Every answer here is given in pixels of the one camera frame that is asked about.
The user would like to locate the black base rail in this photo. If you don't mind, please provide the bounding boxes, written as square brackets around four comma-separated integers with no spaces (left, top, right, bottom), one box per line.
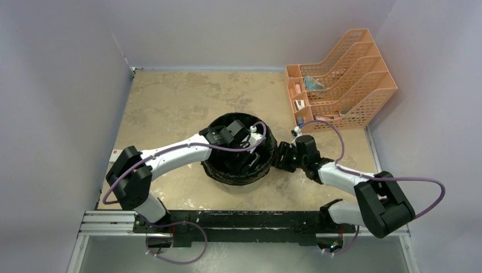
[133,210,356,247]

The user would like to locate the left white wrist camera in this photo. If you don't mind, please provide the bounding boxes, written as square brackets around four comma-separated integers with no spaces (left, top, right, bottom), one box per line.
[245,125,265,152]

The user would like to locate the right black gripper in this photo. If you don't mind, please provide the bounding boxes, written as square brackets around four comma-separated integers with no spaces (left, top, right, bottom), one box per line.
[266,142,307,173]

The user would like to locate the orange plastic file organizer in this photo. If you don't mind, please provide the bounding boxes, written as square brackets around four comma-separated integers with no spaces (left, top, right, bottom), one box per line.
[284,28,398,132]

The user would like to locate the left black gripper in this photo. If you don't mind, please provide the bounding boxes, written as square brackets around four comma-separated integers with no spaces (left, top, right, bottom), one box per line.
[225,142,259,181]

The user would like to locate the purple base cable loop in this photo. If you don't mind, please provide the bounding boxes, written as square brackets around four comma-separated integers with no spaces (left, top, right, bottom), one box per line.
[145,220,209,265]

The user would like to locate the beige round trash bin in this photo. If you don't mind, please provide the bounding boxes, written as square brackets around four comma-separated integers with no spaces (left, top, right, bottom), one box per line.
[215,180,263,195]

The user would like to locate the blue small bottle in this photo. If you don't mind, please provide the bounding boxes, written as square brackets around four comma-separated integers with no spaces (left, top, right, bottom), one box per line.
[296,116,305,127]

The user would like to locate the black plastic trash bag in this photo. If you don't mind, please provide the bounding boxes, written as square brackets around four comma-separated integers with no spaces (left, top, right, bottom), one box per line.
[199,112,277,185]

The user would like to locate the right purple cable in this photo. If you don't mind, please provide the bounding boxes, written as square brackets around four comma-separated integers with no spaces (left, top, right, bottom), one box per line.
[299,119,446,220]

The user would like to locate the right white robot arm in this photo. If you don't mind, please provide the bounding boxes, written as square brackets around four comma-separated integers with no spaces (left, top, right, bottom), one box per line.
[273,135,415,238]

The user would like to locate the white stapler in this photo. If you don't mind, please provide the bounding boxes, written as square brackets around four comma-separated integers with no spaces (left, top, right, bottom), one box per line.
[293,100,305,111]

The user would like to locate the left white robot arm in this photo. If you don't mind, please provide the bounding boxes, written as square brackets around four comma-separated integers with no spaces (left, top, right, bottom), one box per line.
[101,119,276,233]

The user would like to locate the aluminium frame rail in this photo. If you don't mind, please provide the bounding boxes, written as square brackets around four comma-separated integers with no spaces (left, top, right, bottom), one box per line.
[78,210,135,237]

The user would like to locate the white small box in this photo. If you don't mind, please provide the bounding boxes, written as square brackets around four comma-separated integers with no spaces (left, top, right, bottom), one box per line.
[109,149,122,163]

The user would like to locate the teal packet in organizer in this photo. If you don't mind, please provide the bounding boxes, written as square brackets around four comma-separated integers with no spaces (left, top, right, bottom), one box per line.
[304,76,326,91]

